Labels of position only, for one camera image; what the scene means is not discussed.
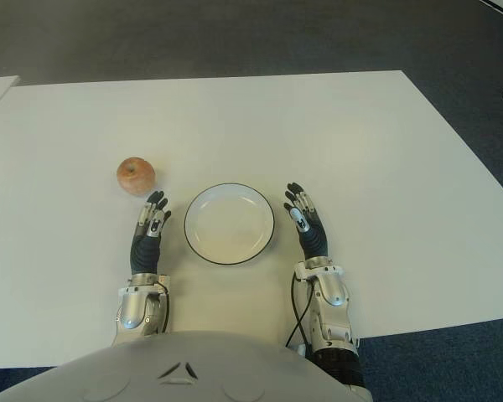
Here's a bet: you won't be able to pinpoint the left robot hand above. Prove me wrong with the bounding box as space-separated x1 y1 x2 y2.
128 190 173 276

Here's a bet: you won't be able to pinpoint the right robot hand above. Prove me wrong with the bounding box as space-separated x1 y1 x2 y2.
283 181 332 263

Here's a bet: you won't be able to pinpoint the red-yellow apple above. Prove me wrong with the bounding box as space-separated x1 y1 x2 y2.
116 157 157 197

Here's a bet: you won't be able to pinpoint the white plate with black rim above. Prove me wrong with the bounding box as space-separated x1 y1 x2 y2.
183 182 277 266

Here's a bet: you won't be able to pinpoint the grey robot torso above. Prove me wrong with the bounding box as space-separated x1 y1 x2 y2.
0 329 385 402

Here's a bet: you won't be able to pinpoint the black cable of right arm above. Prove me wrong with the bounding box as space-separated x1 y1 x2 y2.
284 271 315 348

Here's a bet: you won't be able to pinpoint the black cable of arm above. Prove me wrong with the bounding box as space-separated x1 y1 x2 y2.
154 280 171 332
284 271 315 348

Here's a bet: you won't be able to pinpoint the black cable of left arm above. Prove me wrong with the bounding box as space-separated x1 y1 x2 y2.
154 280 171 332

